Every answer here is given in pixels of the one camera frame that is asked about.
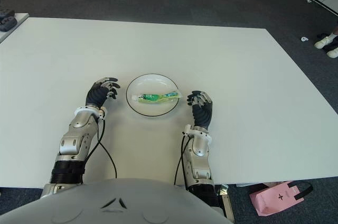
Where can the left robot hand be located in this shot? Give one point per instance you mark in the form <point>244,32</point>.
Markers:
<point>97,94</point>

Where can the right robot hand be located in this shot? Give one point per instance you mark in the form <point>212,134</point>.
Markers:
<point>202,114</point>

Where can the green toothpaste tube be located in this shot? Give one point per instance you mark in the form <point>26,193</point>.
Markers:
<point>153,97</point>

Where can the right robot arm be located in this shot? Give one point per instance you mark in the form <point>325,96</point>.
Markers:
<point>200,155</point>

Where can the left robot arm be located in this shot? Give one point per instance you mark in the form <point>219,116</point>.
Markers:
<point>76,139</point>

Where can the white plate black rim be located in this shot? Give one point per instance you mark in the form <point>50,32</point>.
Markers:
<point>153,109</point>

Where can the metal table leg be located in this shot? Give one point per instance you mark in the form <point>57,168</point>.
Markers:
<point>225,203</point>

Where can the white side table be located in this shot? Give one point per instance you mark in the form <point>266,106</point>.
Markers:
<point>19,20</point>

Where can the grey robot torso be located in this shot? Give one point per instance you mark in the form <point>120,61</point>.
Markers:
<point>105,203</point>

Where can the pink paper bag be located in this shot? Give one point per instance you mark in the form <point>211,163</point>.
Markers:
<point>274,196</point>

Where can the black game controller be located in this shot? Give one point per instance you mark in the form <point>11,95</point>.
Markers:
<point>6,22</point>

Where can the small white floor object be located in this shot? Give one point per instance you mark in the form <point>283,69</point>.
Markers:
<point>304,38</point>

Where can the white shoe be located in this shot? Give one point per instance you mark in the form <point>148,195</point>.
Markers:
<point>323,43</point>
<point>333,52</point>

